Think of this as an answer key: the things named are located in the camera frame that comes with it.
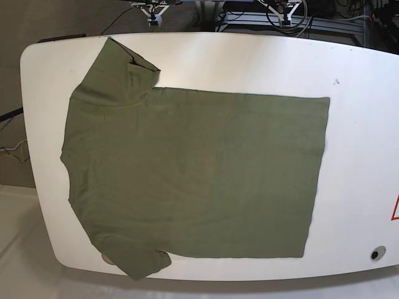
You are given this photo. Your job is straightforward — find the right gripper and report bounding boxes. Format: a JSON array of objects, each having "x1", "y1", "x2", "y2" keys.
[{"x1": 130, "y1": 0, "x2": 178, "y2": 27}]

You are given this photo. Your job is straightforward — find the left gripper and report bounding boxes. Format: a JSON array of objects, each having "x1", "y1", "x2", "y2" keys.
[{"x1": 258, "y1": 0, "x2": 304, "y2": 28}]

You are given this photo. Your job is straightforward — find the olive green T-shirt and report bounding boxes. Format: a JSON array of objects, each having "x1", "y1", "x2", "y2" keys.
[{"x1": 60, "y1": 39, "x2": 330, "y2": 280}]

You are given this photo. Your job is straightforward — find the black bar under table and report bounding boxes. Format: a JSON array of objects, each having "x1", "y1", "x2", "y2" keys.
[{"x1": 0, "y1": 107, "x2": 24, "y2": 123}]

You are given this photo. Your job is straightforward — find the red triangle warning sticker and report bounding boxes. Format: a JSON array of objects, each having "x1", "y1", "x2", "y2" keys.
[{"x1": 391, "y1": 196, "x2": 399, "y2": 221}]

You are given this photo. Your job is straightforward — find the grey aluminium frame rail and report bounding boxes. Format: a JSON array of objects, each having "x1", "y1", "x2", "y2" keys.
[{"x1": 215, "y1": 11, "x2": 367, "y2": 37}]

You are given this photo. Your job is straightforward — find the yellow floor cable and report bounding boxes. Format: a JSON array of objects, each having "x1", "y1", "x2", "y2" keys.
[{"x1": 0, "y1": 140, "x2": 29, "y2": 164}]

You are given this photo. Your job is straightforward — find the white floor cable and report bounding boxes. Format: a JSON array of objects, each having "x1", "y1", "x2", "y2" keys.
[{"x1": 0, "y1": 140, "x2": 26, "y2": 154}]

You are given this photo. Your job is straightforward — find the left table cable grommet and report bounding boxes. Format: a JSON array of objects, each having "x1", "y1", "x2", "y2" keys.
[{"x1": 102, "y1": 254, "x2": 115, "y2": 265}]

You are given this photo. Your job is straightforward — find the table cable grommet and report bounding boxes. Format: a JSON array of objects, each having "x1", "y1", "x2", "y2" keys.
[
  {"x1": 102, "y1": 254, "x2": 115, "y2": 265},
  {"x1": 370, "y1": 246, "x2": 387, "y2": 261}
]

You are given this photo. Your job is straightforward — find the right table cable grommet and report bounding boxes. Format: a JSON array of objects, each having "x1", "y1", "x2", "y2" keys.
[{"x1": 370, "y1": 246, "x2": 387, "y2": 261}]

